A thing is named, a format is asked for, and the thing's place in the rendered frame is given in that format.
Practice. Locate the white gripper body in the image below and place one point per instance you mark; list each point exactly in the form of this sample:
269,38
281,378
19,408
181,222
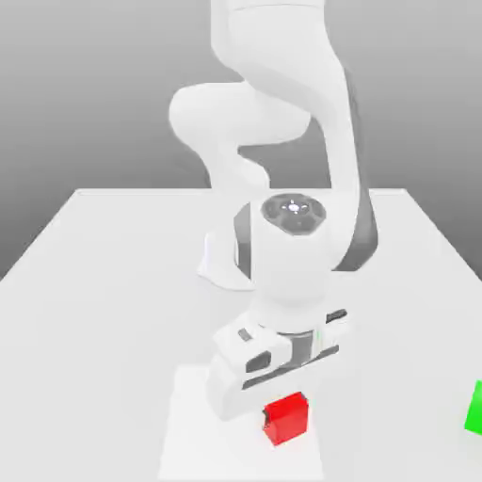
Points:
229,391

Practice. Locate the small green cube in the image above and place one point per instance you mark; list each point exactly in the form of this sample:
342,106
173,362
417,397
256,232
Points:
475,410

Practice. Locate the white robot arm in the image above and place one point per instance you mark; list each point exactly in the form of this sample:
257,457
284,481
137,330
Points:
293,256

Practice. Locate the small red cube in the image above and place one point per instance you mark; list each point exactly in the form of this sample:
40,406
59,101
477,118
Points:
287,418

